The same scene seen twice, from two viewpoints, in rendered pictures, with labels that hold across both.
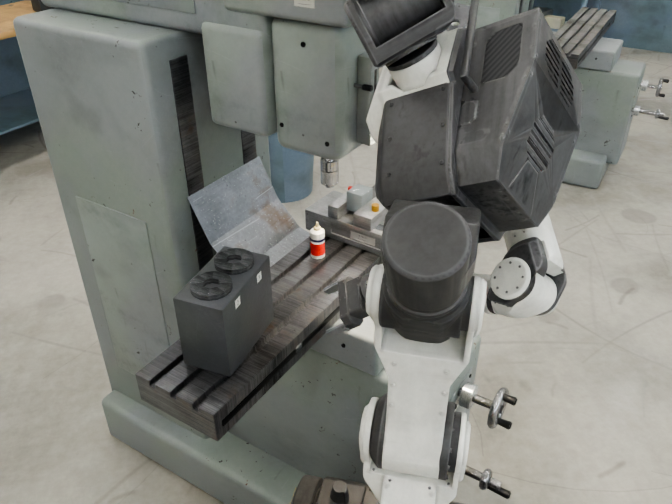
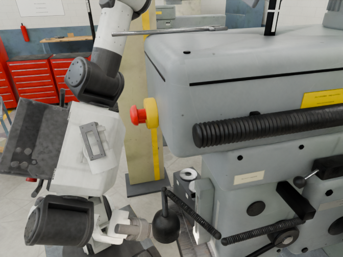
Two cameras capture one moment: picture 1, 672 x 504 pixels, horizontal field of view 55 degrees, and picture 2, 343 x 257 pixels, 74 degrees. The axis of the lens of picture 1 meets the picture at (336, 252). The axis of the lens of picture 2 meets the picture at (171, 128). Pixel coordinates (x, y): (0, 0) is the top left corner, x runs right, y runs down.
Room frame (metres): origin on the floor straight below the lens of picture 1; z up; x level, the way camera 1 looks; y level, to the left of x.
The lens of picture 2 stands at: (1.69, -0.43, 1.95)
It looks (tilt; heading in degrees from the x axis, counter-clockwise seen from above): 29 degrees down; 135
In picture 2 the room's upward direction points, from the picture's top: 2 degrees counter-clockwise
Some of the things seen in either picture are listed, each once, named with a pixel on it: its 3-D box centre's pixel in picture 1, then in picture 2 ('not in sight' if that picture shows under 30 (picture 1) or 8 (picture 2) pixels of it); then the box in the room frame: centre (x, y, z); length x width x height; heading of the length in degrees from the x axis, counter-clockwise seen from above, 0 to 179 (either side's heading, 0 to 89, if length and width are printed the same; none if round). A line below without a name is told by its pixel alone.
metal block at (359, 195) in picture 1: (359, 198); not in sight; (1.64, -0.07, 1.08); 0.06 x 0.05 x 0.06; 145
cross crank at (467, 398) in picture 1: (485, 402); not in sight; (1.24, -0.41, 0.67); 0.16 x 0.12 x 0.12; 58
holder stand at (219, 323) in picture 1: (227, 306); (192, 194); (1.15, 0.25, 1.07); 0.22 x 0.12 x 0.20; 159
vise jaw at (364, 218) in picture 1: (375, 211); not in sight; (1.61, -0.12, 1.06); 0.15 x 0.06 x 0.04; 145
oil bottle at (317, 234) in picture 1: (317, 239); not in sight; (1.51, 0.05, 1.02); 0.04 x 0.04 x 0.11
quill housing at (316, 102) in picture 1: (327, 81); (242, 198); (1.51, 0.02, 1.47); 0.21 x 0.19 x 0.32; 148
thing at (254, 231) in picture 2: not in sight; (265, 230); (1.62, -0.13, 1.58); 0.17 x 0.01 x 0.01; 59
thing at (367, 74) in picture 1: (368, 99); (202, 212); (1.45, -0.08, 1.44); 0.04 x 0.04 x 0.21; 58
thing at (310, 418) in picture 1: (337, 388); not in sight; (1.49, 0.00, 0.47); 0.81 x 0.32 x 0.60; 58
